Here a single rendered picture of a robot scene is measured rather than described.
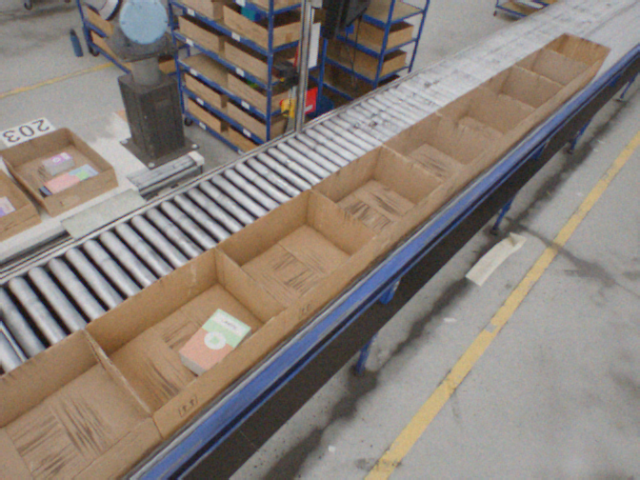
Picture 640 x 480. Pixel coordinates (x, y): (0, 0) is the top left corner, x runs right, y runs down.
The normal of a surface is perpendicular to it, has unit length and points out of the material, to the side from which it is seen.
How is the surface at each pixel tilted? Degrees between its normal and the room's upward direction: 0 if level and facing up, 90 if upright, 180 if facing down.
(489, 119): 89
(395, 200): 0
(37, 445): 0
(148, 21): 94
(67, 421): 2
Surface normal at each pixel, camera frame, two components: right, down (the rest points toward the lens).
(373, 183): 0.11, -0.67
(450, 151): -0.68, 0.48
